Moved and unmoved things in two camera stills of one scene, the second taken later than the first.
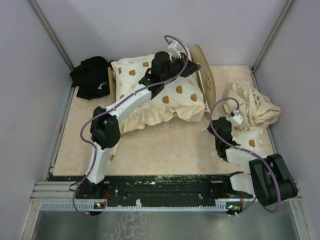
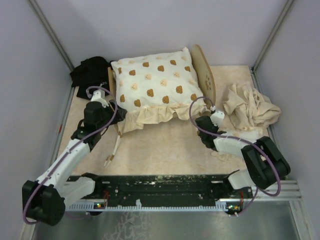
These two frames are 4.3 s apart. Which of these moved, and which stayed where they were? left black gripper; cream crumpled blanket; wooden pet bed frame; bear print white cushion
Moved: left black gripper
Stayed: wooden pet bed frame; cream crumpled blanket; bear print white cushion
